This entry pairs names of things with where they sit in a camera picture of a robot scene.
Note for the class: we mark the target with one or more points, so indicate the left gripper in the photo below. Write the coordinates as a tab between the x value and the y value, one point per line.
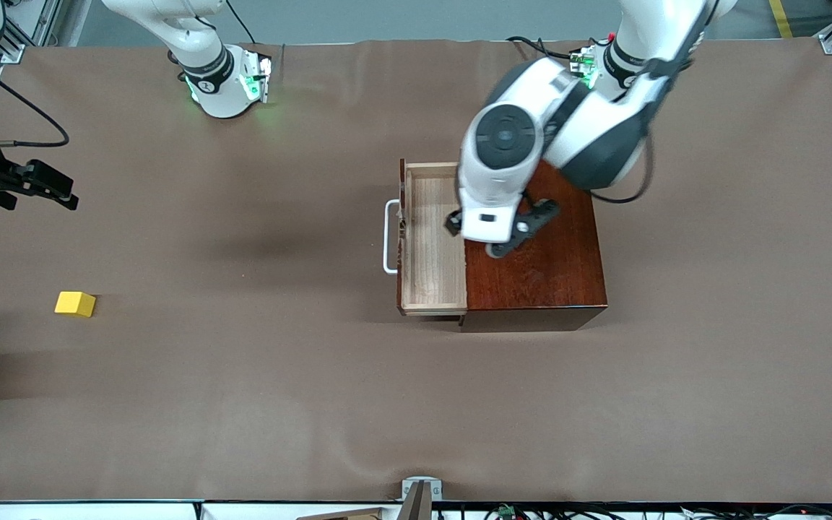
453	224

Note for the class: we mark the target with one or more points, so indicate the yellow block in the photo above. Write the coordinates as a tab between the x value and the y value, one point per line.
73	303

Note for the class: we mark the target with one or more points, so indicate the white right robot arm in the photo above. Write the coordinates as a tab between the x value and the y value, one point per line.
217	87

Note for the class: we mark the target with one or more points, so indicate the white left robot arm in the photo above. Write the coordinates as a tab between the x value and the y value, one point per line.
506	137

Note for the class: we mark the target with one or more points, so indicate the dark brown wooden cabinet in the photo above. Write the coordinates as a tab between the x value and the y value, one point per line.
546	289

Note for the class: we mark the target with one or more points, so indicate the green terminal connector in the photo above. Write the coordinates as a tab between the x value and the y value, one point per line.
507	511

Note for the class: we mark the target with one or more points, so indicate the brown table cover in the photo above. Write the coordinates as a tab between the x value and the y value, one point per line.
243	361

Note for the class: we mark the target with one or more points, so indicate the brown cardboard piece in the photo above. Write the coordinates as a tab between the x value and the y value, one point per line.
351	516

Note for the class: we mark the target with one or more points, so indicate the aluminium camera post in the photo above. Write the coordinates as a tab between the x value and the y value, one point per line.
419	505

